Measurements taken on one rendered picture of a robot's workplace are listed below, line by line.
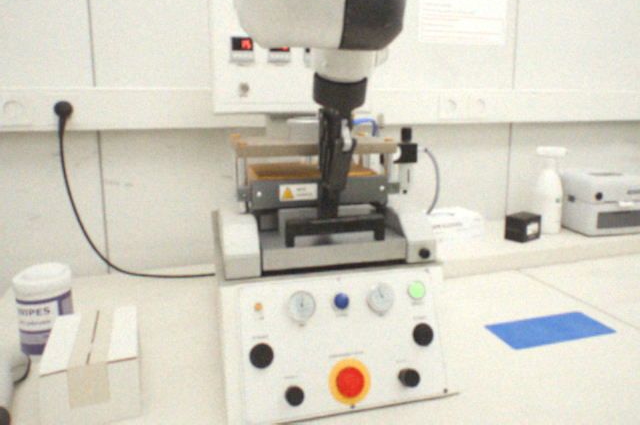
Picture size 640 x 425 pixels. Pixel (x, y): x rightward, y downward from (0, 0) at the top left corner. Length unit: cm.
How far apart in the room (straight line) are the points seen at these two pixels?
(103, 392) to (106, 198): 67
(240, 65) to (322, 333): 54
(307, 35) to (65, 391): 55
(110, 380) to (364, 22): 56
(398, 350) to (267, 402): 20
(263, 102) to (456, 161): 76
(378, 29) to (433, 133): 101
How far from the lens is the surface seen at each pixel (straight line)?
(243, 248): 73
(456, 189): 160
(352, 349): 75
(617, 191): 160
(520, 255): 137
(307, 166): 89
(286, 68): 102
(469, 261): 128
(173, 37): 133
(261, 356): 72
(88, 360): 77
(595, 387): 91
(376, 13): 54
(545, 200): 155
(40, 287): 95
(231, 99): 101
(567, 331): 107
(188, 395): 83
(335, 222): 73
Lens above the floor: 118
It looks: 9 degrees down
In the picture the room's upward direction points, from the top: straight up
